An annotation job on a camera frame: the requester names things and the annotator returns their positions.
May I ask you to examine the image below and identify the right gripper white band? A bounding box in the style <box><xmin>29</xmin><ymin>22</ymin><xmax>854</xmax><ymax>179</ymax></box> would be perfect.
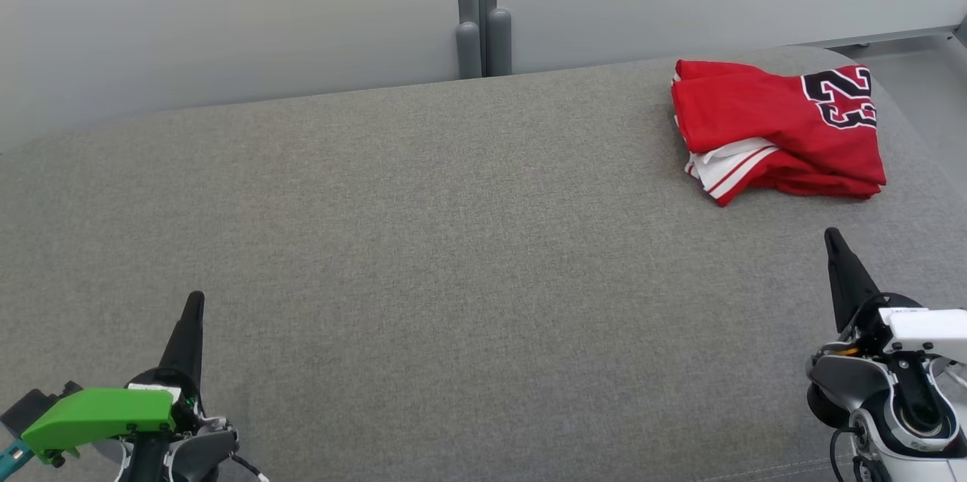
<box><xmin>823</xmin><ymin>227</ymin><xmax>967</xmax><ymax>363</ymax></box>

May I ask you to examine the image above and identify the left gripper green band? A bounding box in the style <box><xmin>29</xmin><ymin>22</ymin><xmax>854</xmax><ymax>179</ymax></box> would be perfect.
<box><xmin>21</xmin><ymin>291</ymin><xmax>205</xmax><ymax>465</ymax></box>

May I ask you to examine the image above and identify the red shorts white trim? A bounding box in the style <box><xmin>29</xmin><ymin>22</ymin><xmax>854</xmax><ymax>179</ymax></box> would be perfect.
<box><xmin>721</xmin><ymin>165</ymin><xmax>883</xmax><ymax>207</ymax></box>

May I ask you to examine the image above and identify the red white basketball jersey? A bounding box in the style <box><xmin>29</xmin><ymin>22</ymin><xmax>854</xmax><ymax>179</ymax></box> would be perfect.
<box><xmin>671</xmin><ymin>59</ymin><xmax>887</xmax><ymax>207</ymax></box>

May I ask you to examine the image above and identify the black white left arm cable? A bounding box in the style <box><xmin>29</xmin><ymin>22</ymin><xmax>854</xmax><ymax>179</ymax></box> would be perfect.
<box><xmin>229</xmin><ymin>452</ymin><xmax>270</xmax><ymax>482</ymax></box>

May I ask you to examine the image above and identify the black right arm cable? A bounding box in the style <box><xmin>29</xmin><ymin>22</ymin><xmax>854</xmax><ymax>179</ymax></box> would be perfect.
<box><xmin>829</xmin><ymin>425</ymin><xmax>870</xmax><ymax>482</ymax></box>

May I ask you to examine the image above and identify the left camera cable teal connector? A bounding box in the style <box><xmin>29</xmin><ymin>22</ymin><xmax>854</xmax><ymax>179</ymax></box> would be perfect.
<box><xmin>0</xmin><ymin>440</ymin><xmax>35</xmax><ymax>471</ymax></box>

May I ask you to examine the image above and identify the grey partition post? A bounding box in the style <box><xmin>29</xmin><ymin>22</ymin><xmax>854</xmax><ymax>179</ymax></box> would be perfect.
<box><xmin>453</xmin><ymin>0</ymin><xmax>483</xmax><ymax>81</ymax></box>
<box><xmin>477</xmin><ymin>0</ymin><xmax>513</xmax><ymax>79</ymax></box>

